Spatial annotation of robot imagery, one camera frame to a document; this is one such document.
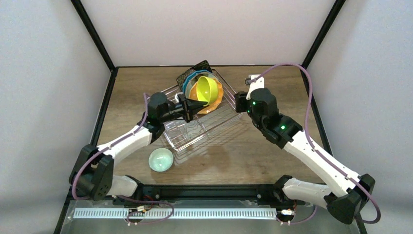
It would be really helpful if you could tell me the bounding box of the right black frame post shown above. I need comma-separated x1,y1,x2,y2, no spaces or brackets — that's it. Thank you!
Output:
301,0,346,69

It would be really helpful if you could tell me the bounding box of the left black frame post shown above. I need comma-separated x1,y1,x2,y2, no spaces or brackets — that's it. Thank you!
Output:
71,0,116,72

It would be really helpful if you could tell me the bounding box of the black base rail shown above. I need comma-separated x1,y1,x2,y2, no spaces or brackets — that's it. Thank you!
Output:
66,184,354,207

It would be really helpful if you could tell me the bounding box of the white slotted cable duct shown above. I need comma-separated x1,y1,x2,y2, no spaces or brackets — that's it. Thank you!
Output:
72,208,277,220

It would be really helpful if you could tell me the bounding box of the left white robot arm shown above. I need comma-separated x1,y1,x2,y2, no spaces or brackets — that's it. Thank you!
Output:
69,92,208,201

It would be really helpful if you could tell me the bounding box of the yellow-green small bowl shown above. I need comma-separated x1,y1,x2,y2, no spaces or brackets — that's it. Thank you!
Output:
196,76,219,105

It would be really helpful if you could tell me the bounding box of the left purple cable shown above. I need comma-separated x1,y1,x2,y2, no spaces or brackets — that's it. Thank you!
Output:
71,93,175,226

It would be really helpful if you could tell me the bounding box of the metal wire dish rack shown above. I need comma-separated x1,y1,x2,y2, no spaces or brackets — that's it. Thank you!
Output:
163,68,242,151

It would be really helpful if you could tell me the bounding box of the pale green small bowl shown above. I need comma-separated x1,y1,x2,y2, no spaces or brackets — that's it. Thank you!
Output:
148,148,174,172

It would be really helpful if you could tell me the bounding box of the light blue floral plate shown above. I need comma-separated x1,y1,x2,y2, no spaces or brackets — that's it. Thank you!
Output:
186,73,216,96

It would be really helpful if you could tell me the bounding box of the black floral square plate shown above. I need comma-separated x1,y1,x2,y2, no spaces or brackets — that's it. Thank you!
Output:
176,60,212,92

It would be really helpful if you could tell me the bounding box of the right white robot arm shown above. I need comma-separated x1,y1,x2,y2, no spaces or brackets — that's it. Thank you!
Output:
234,88,375,224

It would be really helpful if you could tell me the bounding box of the orange plate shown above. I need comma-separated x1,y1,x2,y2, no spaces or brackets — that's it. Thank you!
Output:
189,78,224,115

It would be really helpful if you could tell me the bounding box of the black frame post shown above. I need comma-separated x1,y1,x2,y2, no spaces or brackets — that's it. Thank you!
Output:
301,0,346,69
71,0,116,72

